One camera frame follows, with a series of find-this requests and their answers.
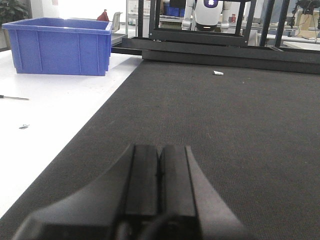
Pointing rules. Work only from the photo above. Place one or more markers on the dark grey table mat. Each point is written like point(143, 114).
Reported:
point(255, 134)

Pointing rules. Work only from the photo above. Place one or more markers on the grey chair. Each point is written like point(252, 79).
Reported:
point(116, 22)

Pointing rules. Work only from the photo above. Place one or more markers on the dark red cloth bag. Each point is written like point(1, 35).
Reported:
point(103, 17)

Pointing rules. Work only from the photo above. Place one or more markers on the blue plastic storage bin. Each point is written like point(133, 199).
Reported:
point(57, 46)

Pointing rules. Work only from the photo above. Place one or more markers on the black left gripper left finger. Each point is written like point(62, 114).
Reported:
point(126, 190)

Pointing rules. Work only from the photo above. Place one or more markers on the small metal scrap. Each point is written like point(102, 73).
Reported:
point(24, 126)

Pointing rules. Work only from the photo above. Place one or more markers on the small white paper scrap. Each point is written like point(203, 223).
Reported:
point(218, 73)

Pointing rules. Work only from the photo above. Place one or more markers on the black metal frame rack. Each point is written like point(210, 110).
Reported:
point(213, 48)

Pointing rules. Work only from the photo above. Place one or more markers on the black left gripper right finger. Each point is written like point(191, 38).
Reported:
point(191, 209)

